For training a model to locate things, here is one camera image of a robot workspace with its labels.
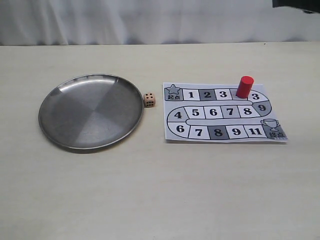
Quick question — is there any paper game board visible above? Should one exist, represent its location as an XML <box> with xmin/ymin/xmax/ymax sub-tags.
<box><xmin>163</xmin><ymin>82</ymin><xmax>288</xmax><ymax>143</ymax></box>

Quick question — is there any white backdrop curtain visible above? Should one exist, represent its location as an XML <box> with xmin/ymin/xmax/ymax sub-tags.
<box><xmin>0</xmin><ymin>0</ymin><xmax>320</xmax><ymax>46</ymax></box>

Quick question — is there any red cylinder game piece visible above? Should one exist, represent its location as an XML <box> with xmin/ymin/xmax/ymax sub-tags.
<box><xmin>236</xmin><ymin>75</ymin><xmax>254</xmax><ymax>99</ymax></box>

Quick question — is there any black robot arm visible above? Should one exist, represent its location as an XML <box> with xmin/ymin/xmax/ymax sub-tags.
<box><xmin>272</xmin><ymin>0</ymin><xmax>320</xmax><ymax>14</ymax></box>

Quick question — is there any wooden die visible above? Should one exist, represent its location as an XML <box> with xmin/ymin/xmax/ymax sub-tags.
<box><xmin>143</xmin><ymin>92</ymin><xmax>156</xmax><ymax>108</ymax></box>

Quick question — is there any round steel plate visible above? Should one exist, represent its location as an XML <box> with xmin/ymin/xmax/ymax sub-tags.
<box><xmin>38</xmin><ymin>74</ymin><xmax>144</xmax><ymax>152</ymax></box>

